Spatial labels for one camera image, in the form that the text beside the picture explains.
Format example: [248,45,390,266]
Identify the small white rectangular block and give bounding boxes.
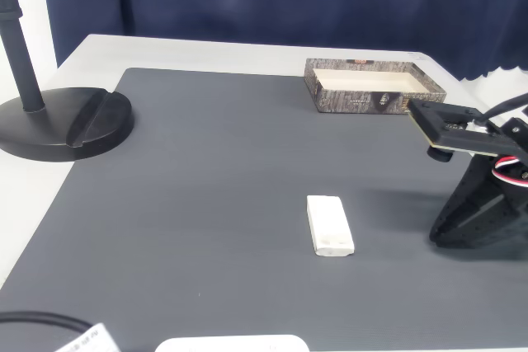
[306,194,356,258]

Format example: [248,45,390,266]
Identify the stone-patterned open cardboard box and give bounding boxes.
[304,58,449,115]

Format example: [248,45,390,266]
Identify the grey desk mat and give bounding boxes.
[0,66,528,352]

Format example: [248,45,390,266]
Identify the white rounded flat device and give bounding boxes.
[154,334,310,352]

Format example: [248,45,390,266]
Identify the red white servo wires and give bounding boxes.
[490,156,528,188]

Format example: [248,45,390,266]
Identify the black round-base camera stand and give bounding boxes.
[0,0,136,162]

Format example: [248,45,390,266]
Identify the black cable with label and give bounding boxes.
[0,310,94,332]

